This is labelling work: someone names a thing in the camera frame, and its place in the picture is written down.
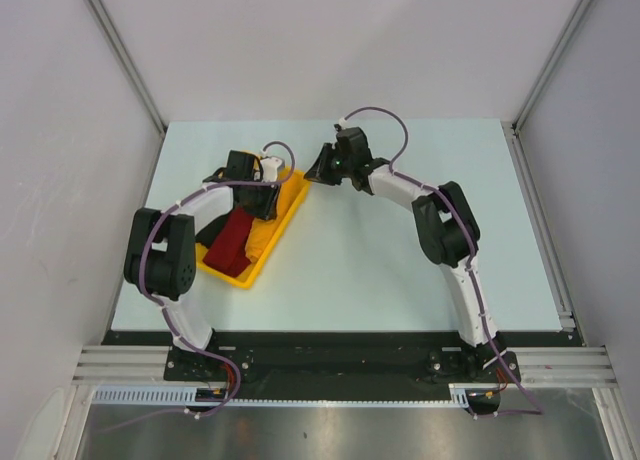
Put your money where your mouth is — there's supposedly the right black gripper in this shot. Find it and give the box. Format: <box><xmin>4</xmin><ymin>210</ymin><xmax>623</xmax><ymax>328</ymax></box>
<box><xmin>305</xmin><ymin>142</ymin><xmax>355</xmax><ymax>186</ymax></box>

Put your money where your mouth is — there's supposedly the orange t shirt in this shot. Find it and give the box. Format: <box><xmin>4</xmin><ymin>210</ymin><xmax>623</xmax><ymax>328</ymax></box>
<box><xmin>245</xmin><ymin>188</ymin><xmax>295</xmax><ymax>263</ymax></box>

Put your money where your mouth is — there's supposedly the yellow plastic tray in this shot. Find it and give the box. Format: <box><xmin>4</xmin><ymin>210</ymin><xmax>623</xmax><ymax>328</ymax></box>
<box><xmin>195</xmin><ymin>169</ymin><xmax>311</xmax><ymax>289</ymax></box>

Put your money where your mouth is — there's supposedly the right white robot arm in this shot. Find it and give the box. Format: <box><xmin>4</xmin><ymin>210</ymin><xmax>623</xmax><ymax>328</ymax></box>
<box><xmin>305</xmin><ymin>124</ymin><xmax>519</xmax><ymax>383</ymax></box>

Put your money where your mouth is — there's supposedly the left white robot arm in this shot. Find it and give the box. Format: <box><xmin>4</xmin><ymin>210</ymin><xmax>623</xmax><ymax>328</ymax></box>
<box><xmin>124</xmin><ymin>150</ymin><xmax>286</xmax><ymax>380</ymax></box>

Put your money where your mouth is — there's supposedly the black rolled t shirt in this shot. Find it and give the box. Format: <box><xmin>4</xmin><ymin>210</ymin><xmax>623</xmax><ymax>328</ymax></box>
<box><xmin>195</xmin><ymin>213</ymin><xmax>231</xmax><ymax>249</ymax></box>

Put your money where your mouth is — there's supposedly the red rolled t shirt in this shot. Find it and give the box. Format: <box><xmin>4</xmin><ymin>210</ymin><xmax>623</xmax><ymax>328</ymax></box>
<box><xmin>202</xmin><ymin>207</ymin><xmax>254</xmax><ymax>278</ymax></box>

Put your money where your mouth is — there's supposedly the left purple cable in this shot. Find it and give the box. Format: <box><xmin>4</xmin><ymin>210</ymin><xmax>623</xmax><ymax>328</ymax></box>
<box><xmin>97</xmin><ymin>140</ymin><xmax>296</xmax><ymax>434</ymax></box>

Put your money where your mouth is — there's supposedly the purple cable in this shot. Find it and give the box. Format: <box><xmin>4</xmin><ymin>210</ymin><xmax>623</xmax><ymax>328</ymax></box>
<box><xmin>97</xmin><ymin>140</ymin><xmax>296</xmax><ymax>434</ymax></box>
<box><xmin>344</xmin><ymin>106</ymin><xmax>544</xmax><ymax>416</ymax></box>

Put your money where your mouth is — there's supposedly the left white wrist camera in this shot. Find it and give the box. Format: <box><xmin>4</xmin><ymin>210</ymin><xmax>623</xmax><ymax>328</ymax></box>
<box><xmin>259</xmin><ymin>156</ymin><xmax>285</xmax><ymax>183</ymax></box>

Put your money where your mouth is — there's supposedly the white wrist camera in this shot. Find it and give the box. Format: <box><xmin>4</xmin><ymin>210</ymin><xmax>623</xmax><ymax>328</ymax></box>
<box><xmin>334</xmin><ymin>118</ymin><xmax>348</xmax><ymax>132</ymax></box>
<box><xmin>259</xmin><ymin>156</ymin><xmax>285</xmax><ymax>183</ymax></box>

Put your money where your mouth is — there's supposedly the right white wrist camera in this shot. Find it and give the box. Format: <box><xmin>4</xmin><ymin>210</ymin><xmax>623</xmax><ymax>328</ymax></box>
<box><xmin>334</xmin><ymin>118</ymin><xmax>348</xmax><ymax>132</ymax></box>

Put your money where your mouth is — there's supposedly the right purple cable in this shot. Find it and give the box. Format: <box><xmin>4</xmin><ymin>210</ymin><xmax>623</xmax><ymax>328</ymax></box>
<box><xmin>344</xmin><ymin>106</ymin><xmax>544</xmax><ymax>416</ymax></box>

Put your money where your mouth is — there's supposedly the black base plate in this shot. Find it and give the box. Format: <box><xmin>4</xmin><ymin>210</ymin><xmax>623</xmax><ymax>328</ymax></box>
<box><xmin>102</xmin><ymin>331</ymin><xmax>582</xmax><ymax>402</ymax></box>

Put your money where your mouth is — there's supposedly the right aluminium frame post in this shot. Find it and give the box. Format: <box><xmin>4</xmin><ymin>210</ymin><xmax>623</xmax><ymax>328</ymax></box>
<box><xmin>509</xmin><ymin>0</ymin><xmax>597</xmax><ymax>133</ymax></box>

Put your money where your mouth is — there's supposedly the aluminium frame post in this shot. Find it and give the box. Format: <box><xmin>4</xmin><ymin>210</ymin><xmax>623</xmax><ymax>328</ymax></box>
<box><xmin>509</xmin><ymin>0</ymin><xmax>597</xmax><ymax>133</ymax></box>
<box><xmin>83</xmin><ymin>0</ymin><xmax>168</xmax><ymax>138</ymax></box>

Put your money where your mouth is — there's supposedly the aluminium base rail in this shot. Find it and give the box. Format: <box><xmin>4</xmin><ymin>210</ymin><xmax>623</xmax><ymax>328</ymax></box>
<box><xmin>73</xmin><ymin>346</ymin><xmax>618</xmax><ymax>388</ymax></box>

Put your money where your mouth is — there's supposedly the white slotted cable duct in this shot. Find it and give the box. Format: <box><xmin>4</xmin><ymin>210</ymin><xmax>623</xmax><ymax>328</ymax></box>
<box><xmin>92</xmin><ymin>385</ymin><xmax>469</xmax><ymax>408</ymax></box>

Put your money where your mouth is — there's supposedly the left aluminium frame post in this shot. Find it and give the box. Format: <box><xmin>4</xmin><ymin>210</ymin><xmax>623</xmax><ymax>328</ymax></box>
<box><xmin>83</xmin><ymin>0</ymin><xmax>168</xmax><ymax>138</ymax></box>

